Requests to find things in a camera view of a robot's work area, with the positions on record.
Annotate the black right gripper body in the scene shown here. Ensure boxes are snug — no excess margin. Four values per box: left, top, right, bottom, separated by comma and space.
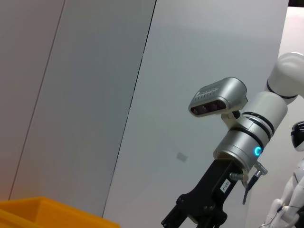
176, 159, 250, 222

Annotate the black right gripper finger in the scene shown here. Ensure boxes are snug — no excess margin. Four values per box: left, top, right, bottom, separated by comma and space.
197, 213, 228, 228
161, 205, 189, 228

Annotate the yellow plastic bin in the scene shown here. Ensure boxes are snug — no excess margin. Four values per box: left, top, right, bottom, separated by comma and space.
0, 196, 121, 228

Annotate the grey right arm cable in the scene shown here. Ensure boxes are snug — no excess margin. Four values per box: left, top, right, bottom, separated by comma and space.
228, 161, 269, 205

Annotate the white humanoid robot figure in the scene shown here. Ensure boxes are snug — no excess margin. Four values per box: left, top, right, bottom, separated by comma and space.
259, 121, 304, 228

